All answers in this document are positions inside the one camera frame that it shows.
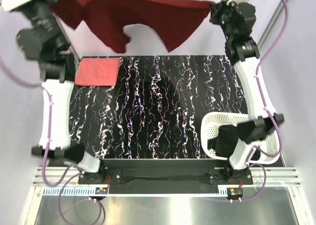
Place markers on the folded pink t shirt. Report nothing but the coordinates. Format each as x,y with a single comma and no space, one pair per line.
98,72

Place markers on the aluminium frame post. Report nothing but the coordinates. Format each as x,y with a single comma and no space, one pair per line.
71,48
272,19

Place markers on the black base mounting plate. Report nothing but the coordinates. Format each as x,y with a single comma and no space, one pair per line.
167,175

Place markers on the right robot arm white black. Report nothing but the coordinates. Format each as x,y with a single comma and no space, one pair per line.
261,132

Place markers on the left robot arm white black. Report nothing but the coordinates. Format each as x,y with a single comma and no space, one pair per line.
45,43

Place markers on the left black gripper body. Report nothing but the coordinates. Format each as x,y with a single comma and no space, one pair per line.
40,17

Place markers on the dark red t shirt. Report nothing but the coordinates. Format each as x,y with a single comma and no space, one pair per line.
174,21

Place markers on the right aluminium frame post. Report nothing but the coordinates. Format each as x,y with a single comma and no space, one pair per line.
272,19

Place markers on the white slotted cable duct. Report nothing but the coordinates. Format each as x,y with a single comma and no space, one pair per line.
114,192

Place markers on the left aluminium frame post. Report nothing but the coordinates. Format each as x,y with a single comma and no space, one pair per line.
71,48

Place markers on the black garment in basket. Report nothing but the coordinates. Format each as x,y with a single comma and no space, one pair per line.
234,142

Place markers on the white plastic laundry basket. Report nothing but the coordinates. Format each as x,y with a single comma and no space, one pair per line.
210,129

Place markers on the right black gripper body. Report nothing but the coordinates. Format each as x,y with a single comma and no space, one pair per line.
222,17

